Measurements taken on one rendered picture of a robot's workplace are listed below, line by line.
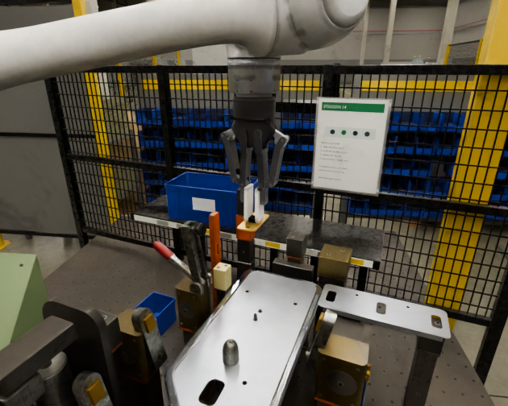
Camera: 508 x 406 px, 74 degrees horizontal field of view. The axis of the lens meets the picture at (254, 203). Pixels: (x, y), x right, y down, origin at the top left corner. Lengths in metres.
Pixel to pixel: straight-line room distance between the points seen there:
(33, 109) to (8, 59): 2.66
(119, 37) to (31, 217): 3.18
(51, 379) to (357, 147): 0.97
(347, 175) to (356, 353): 0.64
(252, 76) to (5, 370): 0.53
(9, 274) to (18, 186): 2.41
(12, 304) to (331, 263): 0.85
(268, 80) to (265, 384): 0.54
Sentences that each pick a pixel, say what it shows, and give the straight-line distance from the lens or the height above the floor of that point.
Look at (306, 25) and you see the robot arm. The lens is 0.41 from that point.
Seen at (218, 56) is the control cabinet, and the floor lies 1.76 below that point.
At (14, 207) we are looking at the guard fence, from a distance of 3.63.
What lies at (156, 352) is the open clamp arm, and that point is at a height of 1.02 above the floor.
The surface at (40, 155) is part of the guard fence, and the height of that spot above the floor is 0.88.
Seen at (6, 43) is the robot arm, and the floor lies 1.57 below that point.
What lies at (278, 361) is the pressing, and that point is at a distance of 0.74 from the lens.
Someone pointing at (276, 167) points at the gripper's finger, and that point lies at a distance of 0.61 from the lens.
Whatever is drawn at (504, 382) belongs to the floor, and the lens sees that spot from 2.41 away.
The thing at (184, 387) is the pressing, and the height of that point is 1.00.
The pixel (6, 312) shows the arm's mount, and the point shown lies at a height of 0.95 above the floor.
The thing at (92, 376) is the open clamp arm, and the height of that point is 1.10.
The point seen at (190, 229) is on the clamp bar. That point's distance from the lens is 0.77.
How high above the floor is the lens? 1.54
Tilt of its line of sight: 22 degrees down
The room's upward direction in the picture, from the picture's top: straight up
